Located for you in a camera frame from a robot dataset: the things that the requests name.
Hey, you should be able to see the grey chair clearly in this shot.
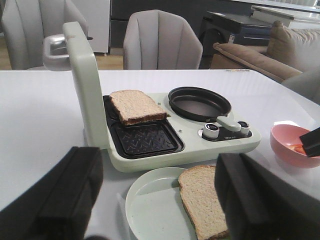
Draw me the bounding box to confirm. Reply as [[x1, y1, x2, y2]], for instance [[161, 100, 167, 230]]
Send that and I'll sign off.
[[1, 0, 88, 70], [123, 9, 203, 70]]

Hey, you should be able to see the silver control knob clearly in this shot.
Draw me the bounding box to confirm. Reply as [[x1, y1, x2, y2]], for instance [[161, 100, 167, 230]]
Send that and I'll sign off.
[[237, 121, 250, 136], [202, 123, 220, 140]]

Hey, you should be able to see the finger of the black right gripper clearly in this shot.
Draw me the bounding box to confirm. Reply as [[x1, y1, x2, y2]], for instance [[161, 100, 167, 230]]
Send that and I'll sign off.
[[299, 127, 320, 157]]

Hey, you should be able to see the mint green round plate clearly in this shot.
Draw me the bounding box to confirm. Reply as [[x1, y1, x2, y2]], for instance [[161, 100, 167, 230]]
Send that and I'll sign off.
[[125, 167, 197, 240]]

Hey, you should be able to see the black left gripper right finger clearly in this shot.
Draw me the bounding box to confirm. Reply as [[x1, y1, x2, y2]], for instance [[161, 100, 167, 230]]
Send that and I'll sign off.
[[214, 153, 320, 240]]

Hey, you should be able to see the orange shrimp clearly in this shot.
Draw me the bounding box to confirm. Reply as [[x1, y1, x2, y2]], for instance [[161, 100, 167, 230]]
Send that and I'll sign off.
[[288, 144, 306, 156]]

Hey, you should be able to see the mint green breakfast maker lid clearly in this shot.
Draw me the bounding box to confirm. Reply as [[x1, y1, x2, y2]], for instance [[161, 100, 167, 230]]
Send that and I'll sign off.
[[42, 21, 109, 150]]

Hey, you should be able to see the bread slice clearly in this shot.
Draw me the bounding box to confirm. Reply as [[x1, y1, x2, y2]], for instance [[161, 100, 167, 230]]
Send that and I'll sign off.
[[178, 165, 229, 240], [109, 89, 167, 126]]

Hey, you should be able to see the white cabinet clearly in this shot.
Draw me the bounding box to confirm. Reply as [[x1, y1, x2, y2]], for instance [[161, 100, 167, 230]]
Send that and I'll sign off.
[[72, 0, 111, 54]]

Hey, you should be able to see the left grey chair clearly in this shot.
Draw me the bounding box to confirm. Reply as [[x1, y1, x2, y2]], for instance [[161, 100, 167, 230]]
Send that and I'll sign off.
[[1, 0, 88, 70]]

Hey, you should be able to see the mint green breakfast maker base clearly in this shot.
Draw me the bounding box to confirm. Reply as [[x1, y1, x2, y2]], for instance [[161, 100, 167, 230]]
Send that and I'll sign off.
[[103, 93, 261, 173]]

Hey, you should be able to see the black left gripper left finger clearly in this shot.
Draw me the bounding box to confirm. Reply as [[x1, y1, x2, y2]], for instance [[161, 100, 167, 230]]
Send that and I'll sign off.
[[0, 147, 103, 240]]

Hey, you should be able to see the right grey chair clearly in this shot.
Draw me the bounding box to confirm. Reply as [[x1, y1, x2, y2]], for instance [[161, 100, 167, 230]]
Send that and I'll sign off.
[[123, 9, 203, 70]]

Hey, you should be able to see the right silver control knob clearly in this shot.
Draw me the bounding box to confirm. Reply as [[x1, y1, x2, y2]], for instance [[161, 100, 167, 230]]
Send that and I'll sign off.
[[237, 121, 250, 136]]

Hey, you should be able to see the pink bowl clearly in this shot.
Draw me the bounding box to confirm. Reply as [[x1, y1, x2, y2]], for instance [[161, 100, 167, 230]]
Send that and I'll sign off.
[[269, 124, 320, 169]]

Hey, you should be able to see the left silver control knob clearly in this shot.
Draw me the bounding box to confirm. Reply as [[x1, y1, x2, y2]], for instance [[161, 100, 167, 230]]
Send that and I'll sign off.
[[202, 123, 220, 140]]

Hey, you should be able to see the beige sofa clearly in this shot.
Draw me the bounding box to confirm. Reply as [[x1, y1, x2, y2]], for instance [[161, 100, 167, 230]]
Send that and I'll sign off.
[[209, 20, 320, 106]]

